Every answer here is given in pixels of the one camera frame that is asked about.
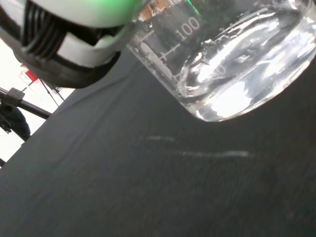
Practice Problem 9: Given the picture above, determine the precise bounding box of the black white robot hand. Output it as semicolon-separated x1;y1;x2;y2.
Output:
0;0;150;89

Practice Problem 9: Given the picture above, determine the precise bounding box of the black tripod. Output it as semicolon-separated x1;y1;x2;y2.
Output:
0;86;53;143

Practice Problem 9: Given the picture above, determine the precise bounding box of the black bench cloth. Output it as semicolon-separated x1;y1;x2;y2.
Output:
0;48;316;237

